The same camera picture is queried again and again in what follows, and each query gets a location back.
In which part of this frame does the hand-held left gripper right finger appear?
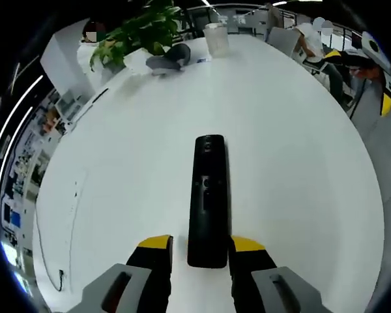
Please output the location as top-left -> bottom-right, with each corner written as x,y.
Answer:
227,235 -> 328,313

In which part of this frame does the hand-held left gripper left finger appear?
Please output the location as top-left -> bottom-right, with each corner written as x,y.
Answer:
66,233 -> 175,313

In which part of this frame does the black remote control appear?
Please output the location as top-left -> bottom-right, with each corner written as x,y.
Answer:
186,133 -> 233,269

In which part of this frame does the person's right hand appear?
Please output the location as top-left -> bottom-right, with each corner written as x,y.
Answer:
351,63 -> 384,82

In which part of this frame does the white office chair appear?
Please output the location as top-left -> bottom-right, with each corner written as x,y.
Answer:
266,27 -> 301,60

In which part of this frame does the translucent plastic container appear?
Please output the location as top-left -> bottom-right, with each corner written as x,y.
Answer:
202,23 -> 230,58

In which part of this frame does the grey plant pot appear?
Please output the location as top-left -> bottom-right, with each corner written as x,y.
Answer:
145,43 -> 193,74

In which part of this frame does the green leafy plant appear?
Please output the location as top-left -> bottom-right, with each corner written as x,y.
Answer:
89,0 -> 182,71

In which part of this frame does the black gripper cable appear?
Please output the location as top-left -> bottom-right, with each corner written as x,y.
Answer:
347,78 -> 366,122

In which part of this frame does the black cable on table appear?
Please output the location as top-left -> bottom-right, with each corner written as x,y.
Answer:
35,168 -> 87,292

